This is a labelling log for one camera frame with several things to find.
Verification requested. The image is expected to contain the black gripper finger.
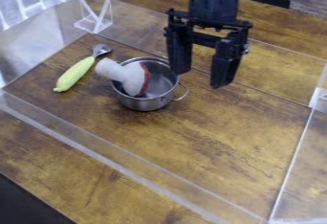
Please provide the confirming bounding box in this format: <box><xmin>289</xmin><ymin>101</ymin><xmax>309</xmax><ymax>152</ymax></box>
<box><xmin>165</xmin><ymin>28</ymin><xmax>194</xmax><ymax>75</ymax></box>
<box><xmin>211</xmin><ymin>37</ymin><xmax>244</xmax><ymax>88</ymax></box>

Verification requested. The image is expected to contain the clear acrylic enclosure wall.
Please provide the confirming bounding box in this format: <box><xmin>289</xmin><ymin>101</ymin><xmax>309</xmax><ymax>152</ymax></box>
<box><xmin>0</xmin><ymin>0</ymin><xmax>327</xmax><ymax>224</ymax></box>

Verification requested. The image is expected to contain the white plush mushroom red cap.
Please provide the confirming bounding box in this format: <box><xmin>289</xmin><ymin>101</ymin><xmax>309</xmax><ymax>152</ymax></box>
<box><xmin>95</xmin><ymin>57</ymin><xmax>151</xmax><ymax>97</ymax></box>

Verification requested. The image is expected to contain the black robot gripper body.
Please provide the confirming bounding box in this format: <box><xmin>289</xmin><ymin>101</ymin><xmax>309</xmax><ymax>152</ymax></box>
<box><xmin>163</xmin><ymin>0</ymin><xmax>254</xmax><ymax>56</ymax></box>

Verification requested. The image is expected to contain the yellow-green handled metal spoon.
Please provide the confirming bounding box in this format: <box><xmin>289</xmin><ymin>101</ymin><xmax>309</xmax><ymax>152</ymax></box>
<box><xmin>54</xmin><ymin>44</ymin><xmax>113</xmax><ymax>93</ymax></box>

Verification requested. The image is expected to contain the small silver metal pot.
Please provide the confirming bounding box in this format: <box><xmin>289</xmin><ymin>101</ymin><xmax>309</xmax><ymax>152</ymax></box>
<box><xmin>111</xmin><ymin>56</ymin><xmax>190</xmax><ymax>112</ymax></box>

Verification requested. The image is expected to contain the clear acrylic triangular bracket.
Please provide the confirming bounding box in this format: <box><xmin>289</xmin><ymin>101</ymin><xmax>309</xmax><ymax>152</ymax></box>
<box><xmin>75</xmin><ymin>0</ymin><xmax>114</xmax><ymax>34</ymax></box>

